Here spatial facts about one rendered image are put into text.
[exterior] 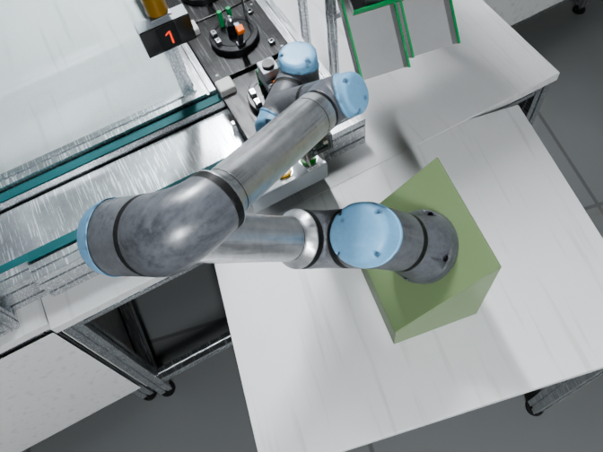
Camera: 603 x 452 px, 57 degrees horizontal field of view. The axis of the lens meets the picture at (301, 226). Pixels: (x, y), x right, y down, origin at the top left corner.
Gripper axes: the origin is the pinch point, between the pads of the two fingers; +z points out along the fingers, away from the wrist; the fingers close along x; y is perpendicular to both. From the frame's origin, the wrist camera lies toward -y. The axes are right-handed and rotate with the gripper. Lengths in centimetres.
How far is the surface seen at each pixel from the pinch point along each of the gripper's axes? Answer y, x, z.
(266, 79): -19.5, -0.2, -8.6
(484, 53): -13, 64, 12
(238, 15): -55, 6, 1
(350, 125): -3.7, 14.1, 2.0
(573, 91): -32, 148, 98
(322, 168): 3.5, 2.0, 2.9
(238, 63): -37.9, -1.7, 1.0
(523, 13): -69, 141, 76
